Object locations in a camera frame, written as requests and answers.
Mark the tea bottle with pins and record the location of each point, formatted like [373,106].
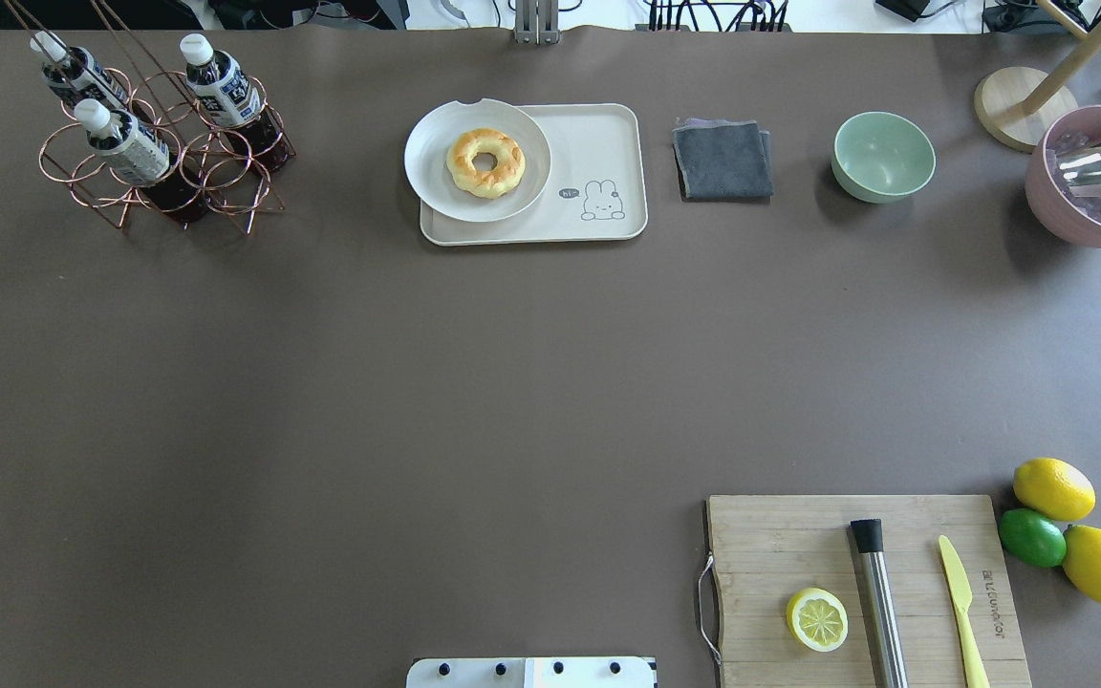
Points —
[233,103]
[73,74]
[142,158]

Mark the cream tray with bunny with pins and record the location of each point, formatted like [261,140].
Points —
[595,192]

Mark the white round plate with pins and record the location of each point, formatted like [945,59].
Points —
[432,137]

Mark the grey folded cloth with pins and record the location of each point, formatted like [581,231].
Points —
[723,160]

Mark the bamboo cutting board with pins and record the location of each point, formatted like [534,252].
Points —
[767,547]

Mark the steel muddler black tip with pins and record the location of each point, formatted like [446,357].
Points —
[868,538]

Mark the mint green bowl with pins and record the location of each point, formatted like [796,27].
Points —
[881,157]

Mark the half lemon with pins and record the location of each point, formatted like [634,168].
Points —
[817,619]

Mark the yellow plastic knife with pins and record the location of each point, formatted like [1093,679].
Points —
[961,599]

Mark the green lime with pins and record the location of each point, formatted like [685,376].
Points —
[1033,538]

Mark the upper whole yellow lemon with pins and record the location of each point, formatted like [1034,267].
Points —
[1054,488]

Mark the pink ice bowl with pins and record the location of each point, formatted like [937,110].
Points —
[1047,196]

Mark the glazed ring donut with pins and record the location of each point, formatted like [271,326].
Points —
[508,171]

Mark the aluminium frame post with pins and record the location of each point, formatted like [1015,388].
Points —
[536,22]

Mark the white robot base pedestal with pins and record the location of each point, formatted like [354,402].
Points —
[534,671]

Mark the copper wire bottle rack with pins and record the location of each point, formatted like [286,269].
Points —
[232,186]

